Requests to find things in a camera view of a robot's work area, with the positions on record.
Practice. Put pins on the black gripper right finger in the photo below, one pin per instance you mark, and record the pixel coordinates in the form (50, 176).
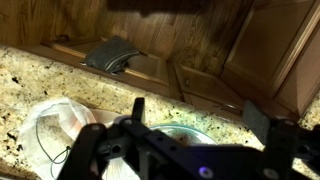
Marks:
(256, 120)

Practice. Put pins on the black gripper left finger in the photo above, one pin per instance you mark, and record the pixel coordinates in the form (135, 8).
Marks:
(138, 112)

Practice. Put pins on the clear glass bowl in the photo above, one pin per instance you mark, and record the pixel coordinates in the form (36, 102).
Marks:
(185, 135)

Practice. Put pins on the white mesh carrier bag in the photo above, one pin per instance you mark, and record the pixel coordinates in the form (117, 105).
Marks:
(72, 117)

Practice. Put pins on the wooden drawer front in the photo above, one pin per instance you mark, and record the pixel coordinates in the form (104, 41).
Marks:
(144, 65)

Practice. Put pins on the grey folded cloth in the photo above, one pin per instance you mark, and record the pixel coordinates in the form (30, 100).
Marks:
(111, 57)

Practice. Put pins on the wooden cabinet door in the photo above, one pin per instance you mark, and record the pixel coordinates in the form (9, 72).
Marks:
(275, 58)

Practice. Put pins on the green bag drawstring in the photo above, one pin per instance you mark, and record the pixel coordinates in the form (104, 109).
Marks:
(50, 138)

